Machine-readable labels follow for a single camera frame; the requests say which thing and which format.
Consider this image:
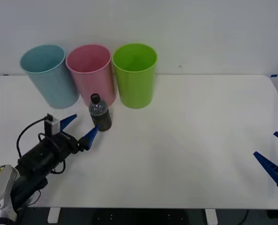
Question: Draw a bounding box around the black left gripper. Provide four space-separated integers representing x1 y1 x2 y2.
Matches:
45 114 99 162

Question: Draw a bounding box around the pink plastic bin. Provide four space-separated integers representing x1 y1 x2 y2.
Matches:
65 44 117 107

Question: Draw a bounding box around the white table leg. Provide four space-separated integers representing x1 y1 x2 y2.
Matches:
204 208 218 225
47 207 60 224

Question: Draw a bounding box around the pale blue plastic bin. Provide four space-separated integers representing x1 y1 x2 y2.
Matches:
19 44 81 110

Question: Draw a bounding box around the dark bottle with black cap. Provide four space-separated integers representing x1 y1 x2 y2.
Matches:
89 93 113 132

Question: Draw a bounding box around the green plastic bin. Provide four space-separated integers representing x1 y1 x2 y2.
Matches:
112 43 158 109

